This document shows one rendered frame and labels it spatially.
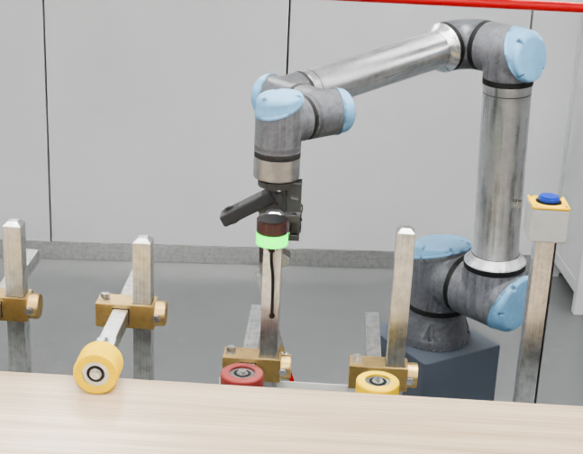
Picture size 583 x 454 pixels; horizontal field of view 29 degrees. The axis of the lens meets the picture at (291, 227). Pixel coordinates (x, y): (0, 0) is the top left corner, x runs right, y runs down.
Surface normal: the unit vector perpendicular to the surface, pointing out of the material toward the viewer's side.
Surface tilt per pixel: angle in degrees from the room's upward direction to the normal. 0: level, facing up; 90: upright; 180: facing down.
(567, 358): 0
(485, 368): 90
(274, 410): 0
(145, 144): 90
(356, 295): 0
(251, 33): 90
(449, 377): 90
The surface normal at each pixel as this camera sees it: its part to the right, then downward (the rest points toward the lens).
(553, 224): -0.05, 0.34
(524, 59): 0.65, 0.16
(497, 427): 0.04, -0.94
